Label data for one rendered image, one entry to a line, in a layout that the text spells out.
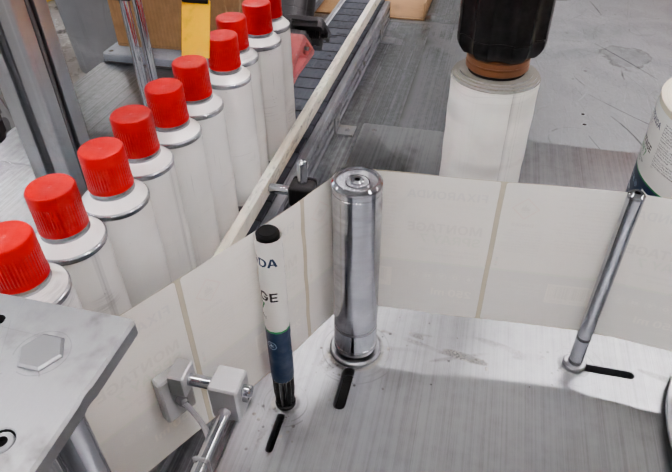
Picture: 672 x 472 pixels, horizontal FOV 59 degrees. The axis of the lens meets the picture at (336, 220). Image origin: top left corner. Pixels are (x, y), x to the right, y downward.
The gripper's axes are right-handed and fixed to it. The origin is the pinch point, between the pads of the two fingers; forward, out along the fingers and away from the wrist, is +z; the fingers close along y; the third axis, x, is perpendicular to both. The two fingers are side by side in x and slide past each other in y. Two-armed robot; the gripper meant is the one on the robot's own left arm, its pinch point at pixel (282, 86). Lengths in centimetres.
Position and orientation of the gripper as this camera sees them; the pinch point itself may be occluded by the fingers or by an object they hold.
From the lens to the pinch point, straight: 86.3
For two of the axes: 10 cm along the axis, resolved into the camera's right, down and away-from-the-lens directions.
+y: 9.7, 1.4, -1.9
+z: -1.5, 9.9, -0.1
